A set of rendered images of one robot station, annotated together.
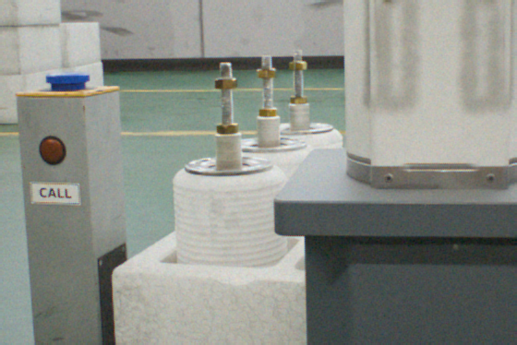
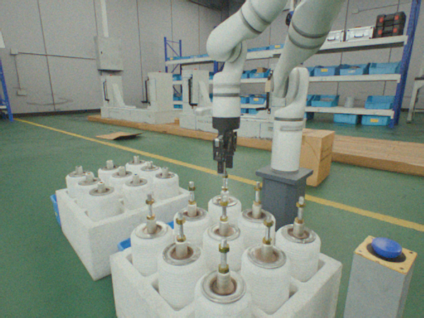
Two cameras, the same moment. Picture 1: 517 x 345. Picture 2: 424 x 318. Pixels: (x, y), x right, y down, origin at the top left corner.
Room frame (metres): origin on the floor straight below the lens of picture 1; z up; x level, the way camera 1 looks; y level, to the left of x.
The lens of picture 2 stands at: (1.26, 0.20, 0.57)
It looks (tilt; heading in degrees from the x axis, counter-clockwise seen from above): 15 degrees down; 214
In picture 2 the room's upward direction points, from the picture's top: straight up
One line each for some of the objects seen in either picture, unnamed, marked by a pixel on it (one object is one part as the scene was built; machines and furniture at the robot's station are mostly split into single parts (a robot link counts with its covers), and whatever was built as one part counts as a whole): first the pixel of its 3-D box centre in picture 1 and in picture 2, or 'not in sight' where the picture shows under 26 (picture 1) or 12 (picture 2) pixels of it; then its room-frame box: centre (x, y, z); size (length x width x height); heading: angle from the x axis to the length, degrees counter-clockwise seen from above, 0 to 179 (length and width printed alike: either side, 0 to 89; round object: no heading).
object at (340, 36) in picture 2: not in sight; (335, 38); (-4.00, -0.73, 1.42); 0.43 x 0.37 x 0.19; 170
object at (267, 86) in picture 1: (267, 94); (267, 232); (0.84, 0.04, 0.30); 0.01 x 0.01 x 0.08; 60
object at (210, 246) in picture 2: not in sight; (223, 265); (0.81, -0.07, 0.16); 0.10 x 0.10 x 0.18
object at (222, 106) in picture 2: not in sight; (219, 103); (0.67, -0.17, 0.53); 0.11 x 0.09 x 0.06; 102
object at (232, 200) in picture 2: not in sight; (224, 200); (0.66, -0.16, 0.25); 0.08 x 0.08 x 0.01
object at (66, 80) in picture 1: (67, 83); (385, 248); (0.81, 0.23, 0.32); 0.04 x 0.04 x 0.02
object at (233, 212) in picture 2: not in sight; (224, 229); (0.66, -0.16, 0.16); 0.10 x 0.10 x 0.18
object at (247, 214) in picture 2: not in sight; (256, 215); (0.69, -0.04, 0.25); 0.08 x 0.08 x 0.01
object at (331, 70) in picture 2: not in sight; (328, 70); (-4.04, -0.79, 0.90); 0.50 x 0.38 x 0.21; 173
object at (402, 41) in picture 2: not in sight; (255, 70); (-4.27, -2.36, 0.97); 5.51 x 0.64 x 1.94; 83
